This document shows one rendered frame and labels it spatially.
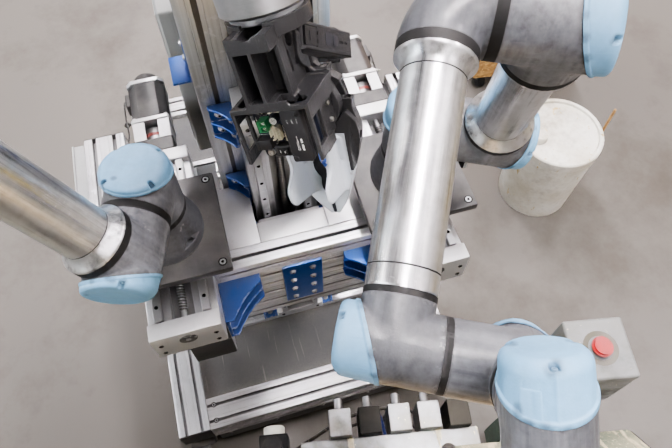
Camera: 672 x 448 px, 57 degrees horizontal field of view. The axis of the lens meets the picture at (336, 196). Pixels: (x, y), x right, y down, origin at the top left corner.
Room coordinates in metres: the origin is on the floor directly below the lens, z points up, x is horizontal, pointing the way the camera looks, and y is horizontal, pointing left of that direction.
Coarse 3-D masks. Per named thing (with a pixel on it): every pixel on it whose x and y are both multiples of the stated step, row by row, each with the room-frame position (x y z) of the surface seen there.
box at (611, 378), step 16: (592, 320) 0.43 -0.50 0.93; (608, 320) 0.43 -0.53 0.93; (560, 336) 0.40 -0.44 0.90; (576, 336) 0.40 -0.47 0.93; (624, 336) 0.40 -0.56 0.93; (592, 352) 0.36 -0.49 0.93; (624, 352) 0.36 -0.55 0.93; (608, 368) 0.33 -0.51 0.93; (624, 368) 0.33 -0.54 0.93; (608, 384) 0.31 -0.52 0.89; (624, 384) 0.32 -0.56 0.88
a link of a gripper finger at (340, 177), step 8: (336, 136) 0.34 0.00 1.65; (344, 136) 0.34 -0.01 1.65; (336, 144) 0.34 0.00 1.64; (344, 144) 0.34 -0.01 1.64; (328, 152) 0.32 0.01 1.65; (336, 152) 0.33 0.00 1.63; (344, 152) 0.33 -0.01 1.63; (328, 160) 0.32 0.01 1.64; (336, 160) 0.32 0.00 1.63; (344, 160) 0.33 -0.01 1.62; (328, 168) 0.31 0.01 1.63; (336, 168) 0.32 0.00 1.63; (344, 168) 0.33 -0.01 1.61; (328, 176) 0.31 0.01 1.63; (336, 176) 0.31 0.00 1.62; (344, 176) 0.32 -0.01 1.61; (352, 176) 0.32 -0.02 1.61; (328, 184) 0.30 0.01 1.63; (336, 184) 0.31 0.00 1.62; (344, 184) 0.32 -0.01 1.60; (352, 184) 0.32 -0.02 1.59; (328, 192) 0.29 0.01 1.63; (336, 192) 0.30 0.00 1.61; (344, 192) 0.32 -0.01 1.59; (328, 200) 0.29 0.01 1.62; (336, 200) 0.32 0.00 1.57; (344, 200) 0.31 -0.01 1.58; (336, 208) 0.31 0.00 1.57
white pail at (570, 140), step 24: (552, 120) 1.37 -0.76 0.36; (576, 120) 1.37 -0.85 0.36; (552, 144) 1.27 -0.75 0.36; (576, 144) 1.27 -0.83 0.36; (600, 144) 1.26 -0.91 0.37; (528, 168) 1.22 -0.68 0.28; (552, 168) 1.18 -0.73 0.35; (576, 168) 1.17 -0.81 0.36; (504, 192) 1.27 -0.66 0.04; (528, 192) 1.20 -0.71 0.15; (552, 192) 1.18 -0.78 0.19
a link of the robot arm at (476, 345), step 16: (464, 320) 0.21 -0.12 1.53; (512, 320) 0.22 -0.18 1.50; (464, 336) 0.19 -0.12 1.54; (480, 336) 0.19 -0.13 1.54; (496, 336) 0.19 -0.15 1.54; (512, 336) 0.19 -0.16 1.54; (464, 352) 0.17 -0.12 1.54; (480, 352) 0.17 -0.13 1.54; (496, 352) 0.17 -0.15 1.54; (464, 368) 0.16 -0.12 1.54; (480, 368) 0.16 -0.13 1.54; (496, 368) 0.16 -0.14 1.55; (448, 384) 0.15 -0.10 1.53; (464, 384) 0.15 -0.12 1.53; (480, 384) 0.15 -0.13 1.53; (464, 400) 0.14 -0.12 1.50; (480, 400) 0.14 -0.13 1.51
